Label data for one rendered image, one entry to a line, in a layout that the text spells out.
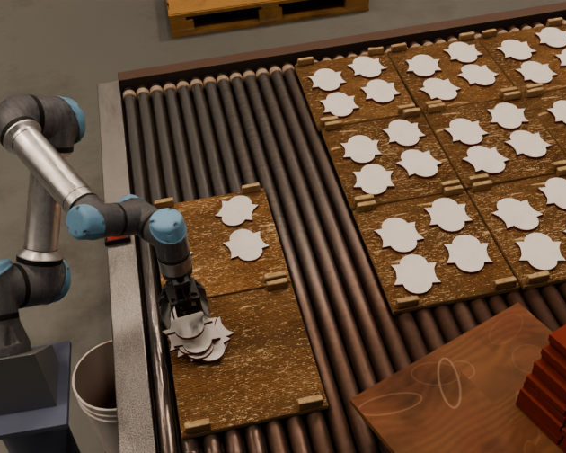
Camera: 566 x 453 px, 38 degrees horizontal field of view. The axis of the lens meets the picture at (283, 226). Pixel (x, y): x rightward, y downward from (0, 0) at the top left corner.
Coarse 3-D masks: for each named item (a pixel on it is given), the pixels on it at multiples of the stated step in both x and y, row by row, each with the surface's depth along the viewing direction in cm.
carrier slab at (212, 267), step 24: (240, 192) 250; (264, 192) 249; (192, 216) 243; (264, 216) 242; (192, 240) 236; (216, 240) 235; (264, 240) 234; (192, 264) 228; (216, 264) 228; (240, 264) 227; (264, 264) 227; (216, 288) 221; (240, 288) 221
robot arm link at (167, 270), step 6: (162, 264) 181; (180, 264) 181; (186, 264) 182; (162, 270) 183; (168, 270) 181; (174, 270) 181; (180, 270) 182; (186, 270) 183; (168, 276) 183; (174, 276) 182; (180, 276) 184
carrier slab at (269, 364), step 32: (288, 288) 220; (224, 320) 213; (256, 320) 212; (288, 320) 211; (256, 352) 204; (288, 352) 204; (192, 384) 198; (224, 384) 198; (256, 384) 197; (288, 384) 196; (320, 384) 196; (192, 416) 191; (224, 416) 191; (256, 416) 190; (288, 416) 191
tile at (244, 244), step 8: (240, 232) 236; (248, 232) 236; (256, 232) 235; (232, 240) 233; (240, 240) 233; (248, 240) 233; (256, 240) 233; (232, 248) 231; (240, 248) 231; (248, 248) 231; (256, 248) 230; (264, 248) 231; (232, 256) 229; (240, 256) 228; (248, 256) 228; (256, 256) 228
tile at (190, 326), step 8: (200, 312) 202; (176, 320) 201; (184, 320) 200; (192, 320) 200; (200, 320) 200; (208, 320) 200; (176, 328) 198; (184, 328) 198; (192, 328) 198; (200, 328) 198; (184, 336) 196; (192, 336) 196
